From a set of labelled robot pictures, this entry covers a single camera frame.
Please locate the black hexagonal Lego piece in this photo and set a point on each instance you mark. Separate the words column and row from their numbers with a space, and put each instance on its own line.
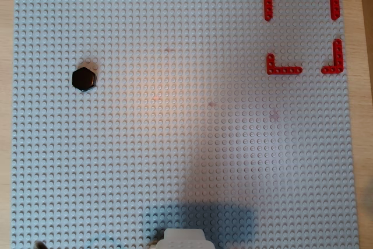
column 84, row 79

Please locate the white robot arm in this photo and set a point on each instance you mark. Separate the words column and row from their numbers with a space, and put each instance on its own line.
column 185, row 240

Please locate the grey Lego baseplate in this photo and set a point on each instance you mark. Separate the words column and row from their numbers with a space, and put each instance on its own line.
column 186, row 132

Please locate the red L-shaped Lego beam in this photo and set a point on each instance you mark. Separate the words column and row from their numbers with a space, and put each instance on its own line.
column 268, row 1
column 338, row 62
column 281, row 70
column 335, row 1

